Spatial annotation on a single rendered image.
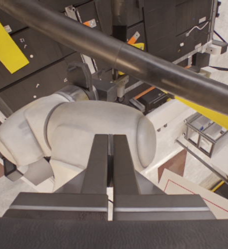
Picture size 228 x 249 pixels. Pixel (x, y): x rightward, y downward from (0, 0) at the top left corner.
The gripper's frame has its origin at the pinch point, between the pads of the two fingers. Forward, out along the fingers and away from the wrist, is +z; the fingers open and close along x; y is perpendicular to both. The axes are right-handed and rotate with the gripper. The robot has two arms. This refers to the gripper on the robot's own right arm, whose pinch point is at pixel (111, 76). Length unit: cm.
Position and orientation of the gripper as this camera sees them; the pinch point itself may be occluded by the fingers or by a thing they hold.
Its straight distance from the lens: 58.2
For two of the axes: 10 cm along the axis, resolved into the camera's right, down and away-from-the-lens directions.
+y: 0.0, 7.8, 6.2
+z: 4.9, -5.4, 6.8
